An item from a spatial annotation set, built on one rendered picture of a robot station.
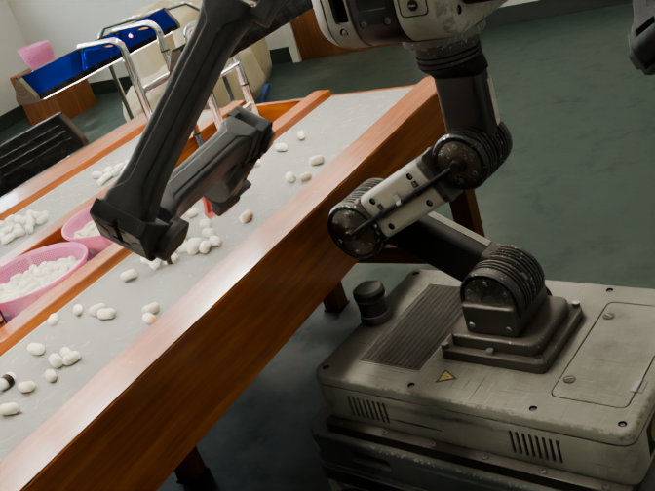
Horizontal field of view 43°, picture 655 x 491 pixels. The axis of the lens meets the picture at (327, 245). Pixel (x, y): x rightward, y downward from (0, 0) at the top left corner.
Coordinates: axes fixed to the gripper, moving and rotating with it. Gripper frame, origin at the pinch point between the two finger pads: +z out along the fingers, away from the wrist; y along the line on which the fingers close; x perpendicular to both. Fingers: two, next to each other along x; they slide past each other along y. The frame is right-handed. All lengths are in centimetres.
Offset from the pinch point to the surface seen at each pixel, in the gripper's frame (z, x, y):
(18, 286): 47, -26, 14
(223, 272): 0.8, 10.4, 8.0
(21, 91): 44, -68, -28
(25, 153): -1.8, -29.7, 19.3
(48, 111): 416, -257, -327
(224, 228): 16.0, 1.0, -13.5
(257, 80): 181, -86, -256
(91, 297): 26.2, -8.6, 15.7
